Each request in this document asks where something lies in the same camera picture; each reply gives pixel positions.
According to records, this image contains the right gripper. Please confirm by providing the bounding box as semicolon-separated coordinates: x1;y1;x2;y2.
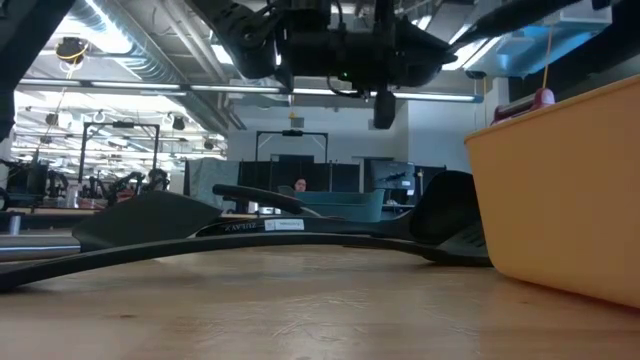
279;19;457;130

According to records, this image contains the black spoon white label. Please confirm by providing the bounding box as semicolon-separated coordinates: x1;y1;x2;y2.
194;169;484;247

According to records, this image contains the black slotted turner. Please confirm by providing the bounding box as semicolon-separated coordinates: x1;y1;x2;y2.
0;219;494;294

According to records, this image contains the orange plastic bin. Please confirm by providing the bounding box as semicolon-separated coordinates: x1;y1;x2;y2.
463;74;640;310

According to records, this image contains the black turner steel handle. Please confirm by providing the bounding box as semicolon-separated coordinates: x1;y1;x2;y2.
0;189;225;263

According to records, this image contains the dark computer monitor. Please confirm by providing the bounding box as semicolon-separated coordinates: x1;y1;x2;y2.
368;159;417;192

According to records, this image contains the black panel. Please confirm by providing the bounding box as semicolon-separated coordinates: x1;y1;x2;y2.
413;164;447;194

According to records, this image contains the blue-grey plastic bin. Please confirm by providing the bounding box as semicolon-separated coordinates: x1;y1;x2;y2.
293;187;387;224

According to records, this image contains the black partition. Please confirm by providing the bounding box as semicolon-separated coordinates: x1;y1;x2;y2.
238;154;362;194

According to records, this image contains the small black red-dot spatula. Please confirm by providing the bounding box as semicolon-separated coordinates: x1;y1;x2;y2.
212;182;321;217

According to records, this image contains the red box grater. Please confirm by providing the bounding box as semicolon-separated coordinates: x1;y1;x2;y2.
489;87;557;126

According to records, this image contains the grey fabric partition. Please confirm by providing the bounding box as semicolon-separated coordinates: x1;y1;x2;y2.
183;157;241;212

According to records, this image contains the long ceiling light bar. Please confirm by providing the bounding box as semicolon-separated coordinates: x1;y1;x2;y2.
14;77;485;104

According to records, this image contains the low black rig frame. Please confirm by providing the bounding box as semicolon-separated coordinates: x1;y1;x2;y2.
255;129;330;164

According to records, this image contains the yellow hanging cord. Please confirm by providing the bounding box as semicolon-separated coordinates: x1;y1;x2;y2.
542;22;557;92

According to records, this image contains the tall black rig frame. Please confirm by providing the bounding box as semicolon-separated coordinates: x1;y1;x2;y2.
78;121;162;187

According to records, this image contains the corrugated silver air duct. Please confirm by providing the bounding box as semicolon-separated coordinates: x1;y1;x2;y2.
69;0;231;134

